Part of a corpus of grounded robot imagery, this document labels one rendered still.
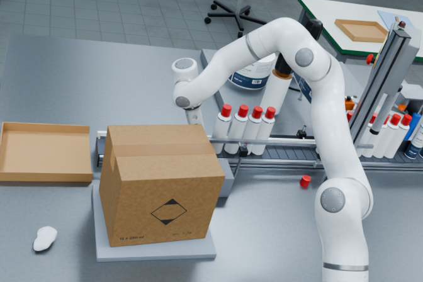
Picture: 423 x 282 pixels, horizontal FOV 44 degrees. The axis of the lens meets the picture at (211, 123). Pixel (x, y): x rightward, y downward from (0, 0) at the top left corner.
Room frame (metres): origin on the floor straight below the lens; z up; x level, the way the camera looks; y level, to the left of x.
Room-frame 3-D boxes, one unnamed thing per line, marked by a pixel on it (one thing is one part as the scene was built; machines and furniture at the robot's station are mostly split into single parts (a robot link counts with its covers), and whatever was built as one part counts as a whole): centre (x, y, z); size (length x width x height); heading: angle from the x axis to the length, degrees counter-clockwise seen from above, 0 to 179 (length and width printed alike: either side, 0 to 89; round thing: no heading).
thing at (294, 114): (2.16, -0.35, 0.86); 0.80 x 0.67 x 0.05; 112
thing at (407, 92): (1.95, -0.76, 1.14); 0.14 x 0.11 x 0.01; 112
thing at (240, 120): (1.58, -0.10, 0.98); 0.05 x 0.05 x 0.20
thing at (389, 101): (1.67, -0.59, 1.18); 0.04 x 0.04 x 0.21
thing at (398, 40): (1.58, -0.50, 1.17); 0.04 x 0.04 x 0.67; 22
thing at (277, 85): (1.93, -0.23, 1.03); 0.09 x 0.09 x 0.30
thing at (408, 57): (1.66, -0.53, 1.38); 0.17 x 0.10 x 0.19; 167
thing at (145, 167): (1.18, 0.11, 0.99); 0.30 x 0.24 x 0.27; 117
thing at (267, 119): (1.61, -0.20, 0.98); 0.05 x 0.05 x 0.20
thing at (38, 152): (1.33, 0.52, 0.85); 0.30 x 0.26 x 0.04; 112
